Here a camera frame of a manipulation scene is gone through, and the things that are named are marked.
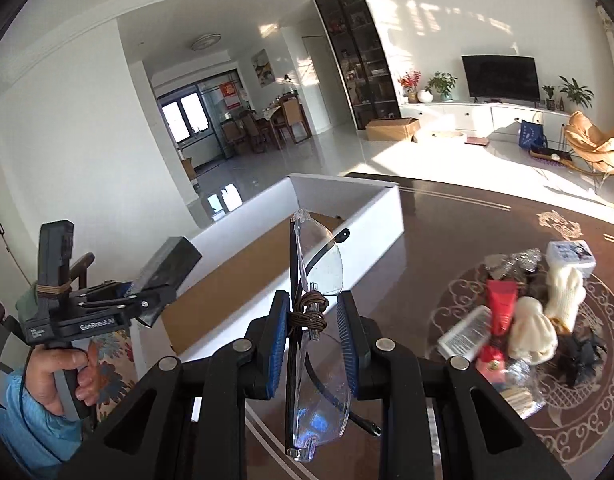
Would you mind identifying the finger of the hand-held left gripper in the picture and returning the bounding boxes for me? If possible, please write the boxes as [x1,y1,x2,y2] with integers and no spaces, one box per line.
[82,286,171,328]
[73,281,136,306]

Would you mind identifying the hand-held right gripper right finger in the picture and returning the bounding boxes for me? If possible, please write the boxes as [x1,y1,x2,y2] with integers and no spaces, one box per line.
[336,291,573,480]

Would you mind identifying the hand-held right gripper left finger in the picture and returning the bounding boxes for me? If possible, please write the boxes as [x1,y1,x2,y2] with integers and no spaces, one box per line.
[57,290,293,480]

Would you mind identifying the brown hair tie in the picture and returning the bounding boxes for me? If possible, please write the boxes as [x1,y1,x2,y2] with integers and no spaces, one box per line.
[287,290,330,343]

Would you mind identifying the clear rimless glasses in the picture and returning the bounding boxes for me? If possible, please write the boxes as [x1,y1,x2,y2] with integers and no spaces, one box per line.
[285,208,383,462]

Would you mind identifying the white cardboard container box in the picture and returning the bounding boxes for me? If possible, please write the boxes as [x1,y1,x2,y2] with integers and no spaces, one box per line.
[132,172,405,366]

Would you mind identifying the person's left forearm blue sleeve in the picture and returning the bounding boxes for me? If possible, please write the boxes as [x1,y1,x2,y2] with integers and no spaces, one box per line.
[0,367,85,468]

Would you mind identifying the person's left hand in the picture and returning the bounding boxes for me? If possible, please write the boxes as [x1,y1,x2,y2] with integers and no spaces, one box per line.
[26,349,102,417]

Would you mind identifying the floral seat cushion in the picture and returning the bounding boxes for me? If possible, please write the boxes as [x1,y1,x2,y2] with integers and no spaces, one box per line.
[87,330,138,408]

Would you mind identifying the white barcode packet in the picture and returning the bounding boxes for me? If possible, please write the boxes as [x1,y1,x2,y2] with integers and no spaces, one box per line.
[436,305,493,361]

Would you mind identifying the red patterned packet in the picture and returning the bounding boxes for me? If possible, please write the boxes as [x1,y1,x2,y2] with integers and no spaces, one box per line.
[474,345,510,386]

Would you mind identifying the red tube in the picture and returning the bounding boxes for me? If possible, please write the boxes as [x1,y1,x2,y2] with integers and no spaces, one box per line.
[486,280,519,341]

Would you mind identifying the clear plastic packet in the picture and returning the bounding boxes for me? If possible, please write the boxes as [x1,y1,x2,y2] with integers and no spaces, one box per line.
[497,360,545,418]

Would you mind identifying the balcony window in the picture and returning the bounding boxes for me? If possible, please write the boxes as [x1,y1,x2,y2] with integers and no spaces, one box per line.
[157,91,208,143]

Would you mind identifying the silver hair clip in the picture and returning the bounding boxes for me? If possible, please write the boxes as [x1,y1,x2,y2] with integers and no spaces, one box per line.
[482,249,543,281]

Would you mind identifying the rolled white knit glove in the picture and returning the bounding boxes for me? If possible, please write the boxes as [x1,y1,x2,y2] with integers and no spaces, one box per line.
[507,296,559,366]

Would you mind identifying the dining table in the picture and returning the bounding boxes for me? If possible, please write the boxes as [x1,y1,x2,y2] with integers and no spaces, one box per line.
[252,105,288,151]

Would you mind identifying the brown cardboard box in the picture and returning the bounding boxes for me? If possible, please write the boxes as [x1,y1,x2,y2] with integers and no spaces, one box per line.
[364,117,420,143]

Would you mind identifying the long white knit glove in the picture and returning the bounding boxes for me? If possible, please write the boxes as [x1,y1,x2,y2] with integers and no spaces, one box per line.
[543,265,587,336]

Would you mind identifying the white round floor tray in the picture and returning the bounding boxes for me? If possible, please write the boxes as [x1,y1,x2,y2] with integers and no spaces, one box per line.
[412,129,465,145]

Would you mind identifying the wooden dining chair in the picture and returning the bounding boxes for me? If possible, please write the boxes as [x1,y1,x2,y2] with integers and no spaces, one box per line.
[279,97,308,144]

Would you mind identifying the black bow hair clip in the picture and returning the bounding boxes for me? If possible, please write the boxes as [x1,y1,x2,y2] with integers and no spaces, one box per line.
[557,327,608,386]

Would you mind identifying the clear plastic box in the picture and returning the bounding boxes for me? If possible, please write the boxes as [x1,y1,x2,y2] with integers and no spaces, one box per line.
[546,240,598,275]

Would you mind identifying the white television cabinet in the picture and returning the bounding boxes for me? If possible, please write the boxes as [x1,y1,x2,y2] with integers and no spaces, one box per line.
[399,100,578,148]

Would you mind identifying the red flower bouquet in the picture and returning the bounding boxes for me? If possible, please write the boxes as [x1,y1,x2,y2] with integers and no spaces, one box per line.
[398,71,422,105]

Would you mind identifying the green potted plant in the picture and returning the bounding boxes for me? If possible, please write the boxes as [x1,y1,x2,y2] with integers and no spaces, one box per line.
[427,71,458,102]

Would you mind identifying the blue tote bag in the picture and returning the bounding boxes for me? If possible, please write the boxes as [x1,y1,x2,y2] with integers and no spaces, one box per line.
[517,119,548,150]

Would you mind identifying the black glass display cabinet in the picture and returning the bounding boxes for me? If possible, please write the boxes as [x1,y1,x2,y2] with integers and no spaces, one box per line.
[314,0,400,131]

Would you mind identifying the black television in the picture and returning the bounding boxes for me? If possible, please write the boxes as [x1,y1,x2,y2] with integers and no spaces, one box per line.
[461,54,541,103]

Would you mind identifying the orange lounge chair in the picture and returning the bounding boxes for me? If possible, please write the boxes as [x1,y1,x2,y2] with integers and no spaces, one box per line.
[562,110,614,196]

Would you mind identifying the large leafy potted plant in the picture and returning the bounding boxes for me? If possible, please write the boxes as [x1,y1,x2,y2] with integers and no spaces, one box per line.
[557,76,594,111]

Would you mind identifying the white patterned curtain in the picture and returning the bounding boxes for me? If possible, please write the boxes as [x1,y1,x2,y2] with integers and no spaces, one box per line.
[594,2,614,61]

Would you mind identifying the wall painting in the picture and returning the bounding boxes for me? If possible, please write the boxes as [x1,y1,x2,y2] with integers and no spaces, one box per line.
[250,49,275,87]

